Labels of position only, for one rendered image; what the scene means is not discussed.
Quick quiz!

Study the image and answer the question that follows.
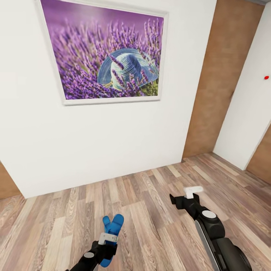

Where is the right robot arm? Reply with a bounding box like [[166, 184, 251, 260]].
[[169, 186, 252, 271]]

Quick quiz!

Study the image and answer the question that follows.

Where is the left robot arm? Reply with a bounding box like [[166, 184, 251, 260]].
[[69, 233, 118, 271]]

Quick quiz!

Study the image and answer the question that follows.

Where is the sandal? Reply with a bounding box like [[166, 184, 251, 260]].
[[100, 214, 124, 268], [103, 216, 111, 233]]

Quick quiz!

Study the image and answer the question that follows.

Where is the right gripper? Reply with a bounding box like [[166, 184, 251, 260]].
[[169, 194, 200, 214]]

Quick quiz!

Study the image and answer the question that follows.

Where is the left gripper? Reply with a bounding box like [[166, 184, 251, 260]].
[[91, 241, 117, 262]]

